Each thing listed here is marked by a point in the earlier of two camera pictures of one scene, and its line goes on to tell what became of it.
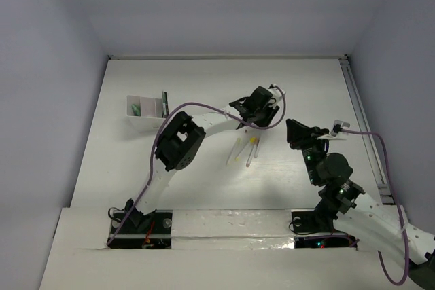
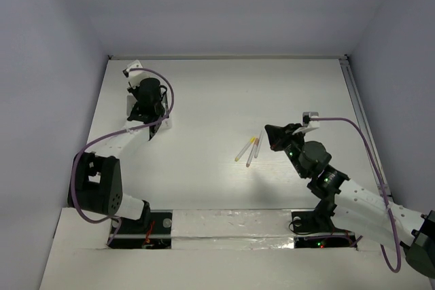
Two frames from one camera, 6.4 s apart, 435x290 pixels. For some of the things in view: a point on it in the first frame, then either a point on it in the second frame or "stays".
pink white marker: (253, 140) stays
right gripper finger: (296, 138) → (277, 140)
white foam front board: (223, 249) stays
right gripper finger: (294, 125) → (287, 130)
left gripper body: (247, 112) → (146, 113)
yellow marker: (237, 151) → (251, 141)
